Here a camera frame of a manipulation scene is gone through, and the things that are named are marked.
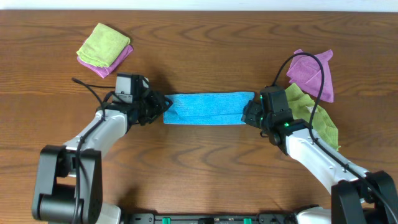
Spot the blue microfiber cloth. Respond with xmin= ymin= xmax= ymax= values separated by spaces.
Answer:
xmin=164 ymin=91 xmax=255 ymax=126

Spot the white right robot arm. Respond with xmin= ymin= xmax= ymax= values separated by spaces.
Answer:
xmin=242 ymin=101 xmax=397 ymax=224

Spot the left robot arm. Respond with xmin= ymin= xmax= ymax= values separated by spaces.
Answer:
xmin=32 ymin=90 xmax=172 ymax=223

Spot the crumpled green cloth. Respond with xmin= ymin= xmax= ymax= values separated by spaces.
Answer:
xmin=285 ymin=83 xmax=340 ymax=151

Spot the folded purple cloth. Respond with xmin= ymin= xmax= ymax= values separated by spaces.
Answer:
xmin=77 ymin=45 xmax=134 ymax=78

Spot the crumpled purple cloth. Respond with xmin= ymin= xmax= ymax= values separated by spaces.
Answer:
xmin=287 ymin=49 xmax=334 ymax=103

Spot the folded green cloth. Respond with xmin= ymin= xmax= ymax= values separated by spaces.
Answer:
xmin=76 ymin=23 xmax=131 ymax=67

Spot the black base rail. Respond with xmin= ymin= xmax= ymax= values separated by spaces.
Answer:
xmin=120 ymin=213 xmax=298 ymax=224

